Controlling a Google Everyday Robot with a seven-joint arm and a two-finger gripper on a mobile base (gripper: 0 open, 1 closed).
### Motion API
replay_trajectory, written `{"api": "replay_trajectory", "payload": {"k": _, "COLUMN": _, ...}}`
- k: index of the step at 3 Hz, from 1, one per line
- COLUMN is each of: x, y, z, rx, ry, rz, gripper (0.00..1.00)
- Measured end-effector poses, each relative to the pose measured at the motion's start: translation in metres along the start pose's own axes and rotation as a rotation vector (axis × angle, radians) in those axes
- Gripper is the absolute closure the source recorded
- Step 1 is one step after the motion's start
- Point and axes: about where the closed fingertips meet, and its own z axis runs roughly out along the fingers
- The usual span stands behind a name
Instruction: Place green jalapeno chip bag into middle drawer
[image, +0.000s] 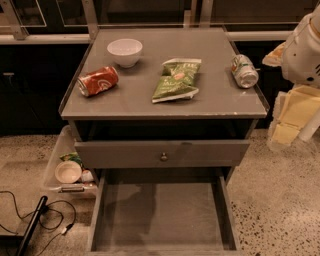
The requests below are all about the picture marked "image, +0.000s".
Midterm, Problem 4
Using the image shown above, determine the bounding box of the black cable on floor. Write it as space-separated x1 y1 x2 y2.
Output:
0 190 78 256

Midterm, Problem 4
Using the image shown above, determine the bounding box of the closed grey upper drawer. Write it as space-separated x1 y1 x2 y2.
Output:
74 140 249 169

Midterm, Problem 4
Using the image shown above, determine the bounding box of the clear plastic storage bin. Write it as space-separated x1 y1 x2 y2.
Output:
43 125 97 197

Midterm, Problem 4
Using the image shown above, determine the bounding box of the small white bowl in bin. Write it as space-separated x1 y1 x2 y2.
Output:
55 161 82 184

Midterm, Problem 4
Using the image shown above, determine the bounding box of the black bar on floor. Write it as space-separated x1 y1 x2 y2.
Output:
15 196 48 256

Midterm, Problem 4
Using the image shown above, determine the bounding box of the small red white item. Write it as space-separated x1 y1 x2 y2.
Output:
81 170 94 183

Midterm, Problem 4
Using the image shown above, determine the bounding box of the white ceramic bowl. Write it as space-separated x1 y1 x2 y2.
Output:
107 38 143 68

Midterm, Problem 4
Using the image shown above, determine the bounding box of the open grey lower drawer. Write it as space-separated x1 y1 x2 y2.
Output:
85 168 242 256

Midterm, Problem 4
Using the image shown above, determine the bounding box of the red soda can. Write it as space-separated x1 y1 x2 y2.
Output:
77 66 119 97

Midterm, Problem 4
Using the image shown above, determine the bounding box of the green snack bag in bin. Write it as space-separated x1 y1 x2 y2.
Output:
60 152 83 166

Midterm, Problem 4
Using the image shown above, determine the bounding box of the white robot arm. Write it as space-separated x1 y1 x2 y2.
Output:
262 6 320 150

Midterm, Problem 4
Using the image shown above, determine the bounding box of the grey drawer cabinet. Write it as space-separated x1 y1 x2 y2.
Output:
60 28 268 256

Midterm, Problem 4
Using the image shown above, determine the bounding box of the green jalapeno chip bag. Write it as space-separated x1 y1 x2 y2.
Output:
152 58 202 104

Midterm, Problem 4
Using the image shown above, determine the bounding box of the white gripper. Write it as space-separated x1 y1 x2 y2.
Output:
262 13 320 150

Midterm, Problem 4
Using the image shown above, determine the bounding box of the metal window railing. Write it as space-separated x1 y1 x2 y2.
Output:
0 0 319 44

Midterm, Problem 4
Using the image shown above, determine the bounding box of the round brass drawer knob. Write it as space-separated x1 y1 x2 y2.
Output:
160 152 168 162

